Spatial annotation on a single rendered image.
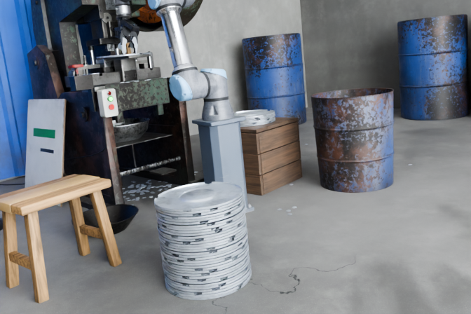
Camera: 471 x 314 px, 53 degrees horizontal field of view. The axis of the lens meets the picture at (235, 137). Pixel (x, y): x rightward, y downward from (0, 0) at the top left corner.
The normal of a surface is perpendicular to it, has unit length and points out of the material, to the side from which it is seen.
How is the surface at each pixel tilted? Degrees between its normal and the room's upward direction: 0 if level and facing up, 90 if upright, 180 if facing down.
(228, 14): 90
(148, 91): 90
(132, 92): 90
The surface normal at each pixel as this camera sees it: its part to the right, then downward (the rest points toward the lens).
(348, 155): -0.34, 0.23
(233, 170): 0.54, 0.09
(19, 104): 0.70, 0.06
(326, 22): -0.71, 0.19
